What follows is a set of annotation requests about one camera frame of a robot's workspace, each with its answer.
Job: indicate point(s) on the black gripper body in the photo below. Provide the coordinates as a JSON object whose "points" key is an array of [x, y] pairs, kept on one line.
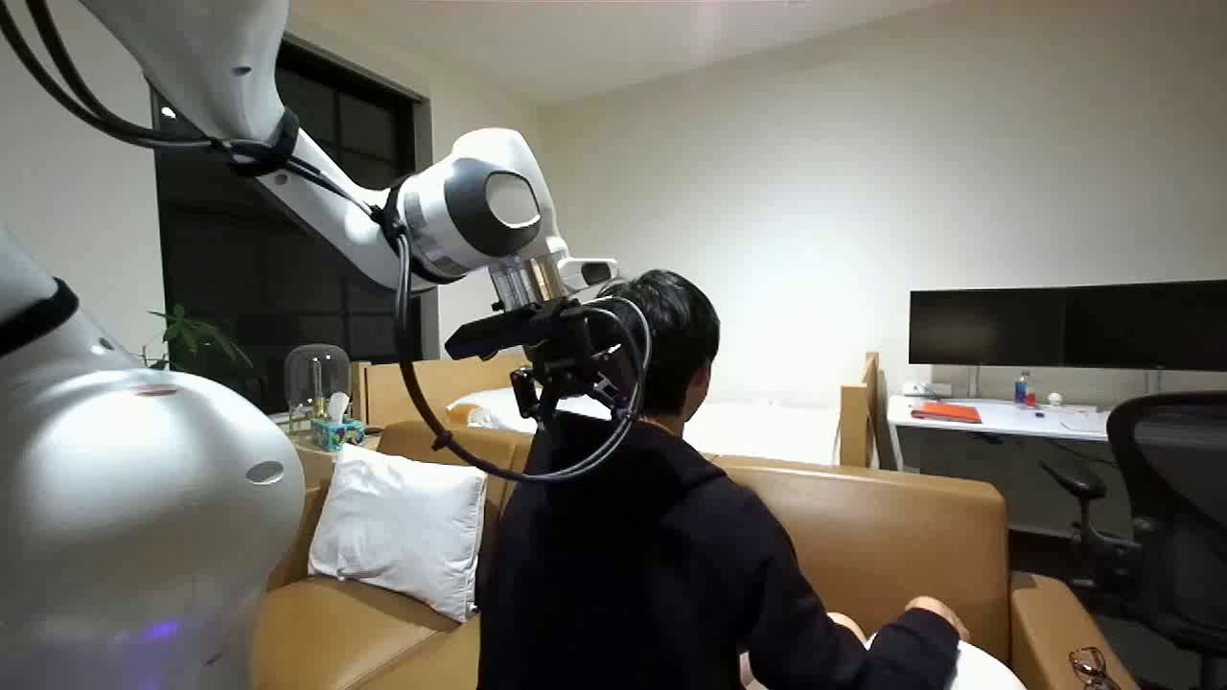
{"points": [[580, 338]]}

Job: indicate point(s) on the dark navy hoodie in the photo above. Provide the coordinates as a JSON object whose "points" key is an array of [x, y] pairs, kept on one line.
{"points": [[637, 577]]}

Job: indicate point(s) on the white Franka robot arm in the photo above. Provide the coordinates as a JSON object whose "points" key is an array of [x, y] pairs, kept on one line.
{"points": [[140, 513]]}

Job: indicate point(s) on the person head black hair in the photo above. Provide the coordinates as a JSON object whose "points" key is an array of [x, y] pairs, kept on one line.
{"points": [[675, 332]]}

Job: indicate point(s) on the person right hand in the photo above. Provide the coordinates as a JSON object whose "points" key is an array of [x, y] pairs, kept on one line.
{"points": [[944, 614]]}

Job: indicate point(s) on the white bed bedding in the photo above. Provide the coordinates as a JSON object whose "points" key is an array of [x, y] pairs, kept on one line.
{"points": [[767, 426]]}

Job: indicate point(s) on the white square pillow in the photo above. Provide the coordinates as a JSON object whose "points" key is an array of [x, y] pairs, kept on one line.
{"points": [[403, 530]]}

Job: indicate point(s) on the glass dome jar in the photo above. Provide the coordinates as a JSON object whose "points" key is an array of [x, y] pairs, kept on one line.
{"points": [[318, 378]]}

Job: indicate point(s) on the dark framed window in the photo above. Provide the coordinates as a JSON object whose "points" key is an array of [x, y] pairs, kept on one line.
{"points": [[256, 283]]}

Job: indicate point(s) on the tan leather sofa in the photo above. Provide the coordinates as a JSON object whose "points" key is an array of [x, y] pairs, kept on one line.
{"points": [[885, 539]]}

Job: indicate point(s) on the green house plant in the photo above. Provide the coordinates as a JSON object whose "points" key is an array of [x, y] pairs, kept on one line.
{"points": [[196, 343]]}

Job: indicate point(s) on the red flat desk item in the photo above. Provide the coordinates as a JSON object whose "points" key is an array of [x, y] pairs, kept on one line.
{"points": [[944, 411]]}

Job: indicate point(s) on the white desk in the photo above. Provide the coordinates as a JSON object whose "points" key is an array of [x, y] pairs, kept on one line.
{"points": [[1009, 421]]}

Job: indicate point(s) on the blue bottle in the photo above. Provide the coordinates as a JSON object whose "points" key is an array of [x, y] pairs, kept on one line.
{"points": [[1023, 390]]}

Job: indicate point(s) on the black flat monitor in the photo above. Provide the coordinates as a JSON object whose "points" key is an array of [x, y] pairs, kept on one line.
{"points": [[1061, 329]]}

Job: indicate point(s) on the small metal item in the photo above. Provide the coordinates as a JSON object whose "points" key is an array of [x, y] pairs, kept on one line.
{"points": [[1090, 668]]}

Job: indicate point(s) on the black office chair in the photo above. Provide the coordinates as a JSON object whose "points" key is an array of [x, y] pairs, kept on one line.
{"points": [[1175, 513]]}

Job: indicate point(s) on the light wooden bed frame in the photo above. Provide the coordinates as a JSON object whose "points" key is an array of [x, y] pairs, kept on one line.
{"points": [[424, 390]]}

